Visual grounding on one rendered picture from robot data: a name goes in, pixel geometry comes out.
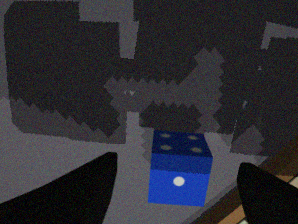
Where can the blue die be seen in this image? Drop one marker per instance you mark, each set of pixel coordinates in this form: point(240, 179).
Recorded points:
point(179, 168)

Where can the brown wooden board border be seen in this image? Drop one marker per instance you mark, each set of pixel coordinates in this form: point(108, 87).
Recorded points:
point(284, 165)

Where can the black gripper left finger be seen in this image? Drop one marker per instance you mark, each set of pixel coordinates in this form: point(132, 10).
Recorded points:
point(78, 197)

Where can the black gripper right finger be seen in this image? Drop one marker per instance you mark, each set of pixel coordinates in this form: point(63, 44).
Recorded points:
point(265, 198)

